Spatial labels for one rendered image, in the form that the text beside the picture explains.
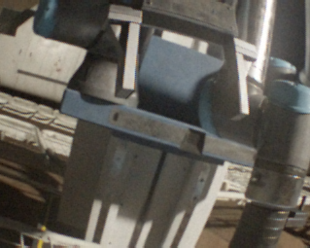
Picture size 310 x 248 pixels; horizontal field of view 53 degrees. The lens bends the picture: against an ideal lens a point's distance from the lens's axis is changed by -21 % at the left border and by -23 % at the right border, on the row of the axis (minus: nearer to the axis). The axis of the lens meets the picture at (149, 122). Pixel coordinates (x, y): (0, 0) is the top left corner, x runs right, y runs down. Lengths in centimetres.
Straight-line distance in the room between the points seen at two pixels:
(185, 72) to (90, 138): 38
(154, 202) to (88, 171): 24
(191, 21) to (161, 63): 63
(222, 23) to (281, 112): 13
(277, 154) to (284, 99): 7
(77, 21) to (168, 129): 34
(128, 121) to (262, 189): 52
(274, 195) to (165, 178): 78
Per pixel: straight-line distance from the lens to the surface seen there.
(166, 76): 105
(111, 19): 39
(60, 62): 751
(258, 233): 44
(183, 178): 118
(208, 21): 43
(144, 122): 88
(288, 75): 104
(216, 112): 59
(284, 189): 43
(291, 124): 43
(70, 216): 131
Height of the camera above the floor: 85
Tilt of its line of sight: 2 degrees down
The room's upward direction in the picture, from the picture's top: 17 degrees clockwise
